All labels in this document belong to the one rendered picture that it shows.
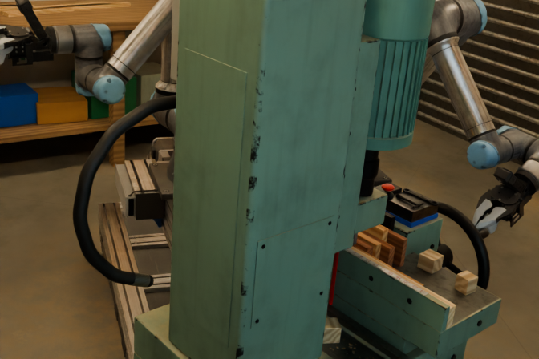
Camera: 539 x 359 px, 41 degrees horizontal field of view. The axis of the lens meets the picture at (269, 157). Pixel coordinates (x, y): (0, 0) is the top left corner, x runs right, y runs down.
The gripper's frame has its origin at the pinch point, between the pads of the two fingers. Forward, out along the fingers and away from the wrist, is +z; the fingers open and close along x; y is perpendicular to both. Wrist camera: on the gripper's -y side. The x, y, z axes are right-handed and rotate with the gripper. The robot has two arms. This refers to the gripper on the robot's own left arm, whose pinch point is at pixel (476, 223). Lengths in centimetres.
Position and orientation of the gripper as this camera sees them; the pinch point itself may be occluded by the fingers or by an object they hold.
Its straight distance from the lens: 187.8
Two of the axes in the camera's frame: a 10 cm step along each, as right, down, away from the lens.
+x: -6.4, -4.1, 6.6
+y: 2.5, 7.0, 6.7
